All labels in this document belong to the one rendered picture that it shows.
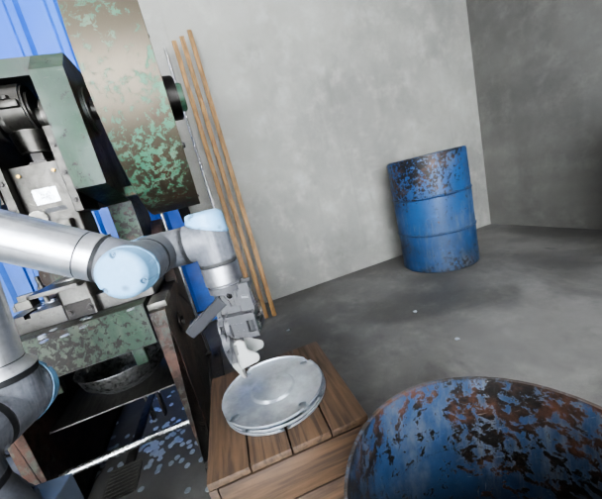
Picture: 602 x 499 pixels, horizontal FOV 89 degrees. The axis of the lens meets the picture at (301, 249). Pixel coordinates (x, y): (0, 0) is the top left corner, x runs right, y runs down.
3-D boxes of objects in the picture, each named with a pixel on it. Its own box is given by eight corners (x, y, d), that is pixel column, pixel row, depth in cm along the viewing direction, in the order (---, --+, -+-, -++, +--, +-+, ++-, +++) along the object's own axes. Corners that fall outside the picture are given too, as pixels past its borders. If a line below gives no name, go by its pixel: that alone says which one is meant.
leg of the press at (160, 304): (237, 459, 111) (153, 220, 92) (205, 475, 108) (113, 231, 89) (221, 349, 198) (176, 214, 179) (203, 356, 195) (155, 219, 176)
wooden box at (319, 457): (393, 527, 79) (367, 414, 71) (250, 604, 71) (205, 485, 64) (337, 421, 117) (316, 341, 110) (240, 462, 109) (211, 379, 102)
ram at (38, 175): (86, 240, 104) (50, 151, 98) (36, 252, 100) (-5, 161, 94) (101, 236, 120) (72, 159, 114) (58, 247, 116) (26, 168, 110)
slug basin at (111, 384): (169, 381, 115) (160, 358, 113) (67, 421, 106) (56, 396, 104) (175, 344, 147) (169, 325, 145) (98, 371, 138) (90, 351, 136)
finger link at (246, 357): (263, 380, 63) (252, 339, 62) (236, 385, 64) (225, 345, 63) (266, 372, 66) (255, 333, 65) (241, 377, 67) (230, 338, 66)
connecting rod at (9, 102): (60, 180, 102) (16, 70, 94) (17, 189, 98) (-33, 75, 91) (82, 184, 121) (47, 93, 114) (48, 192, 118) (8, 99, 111)
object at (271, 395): (343, 373, 85) (343, 371, 85) (262, 449, 67) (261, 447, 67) (278, 349, 107) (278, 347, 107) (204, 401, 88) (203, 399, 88)
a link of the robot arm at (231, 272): (194, 273, 59) (209, 261, 67) (202, 295, 60) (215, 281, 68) (231, 264, 59) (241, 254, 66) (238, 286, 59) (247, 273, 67)
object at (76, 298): (95, 322, 93) (77, 280, 90) (42, 339, 89) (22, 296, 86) (116, 298, 116) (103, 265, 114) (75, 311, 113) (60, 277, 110)
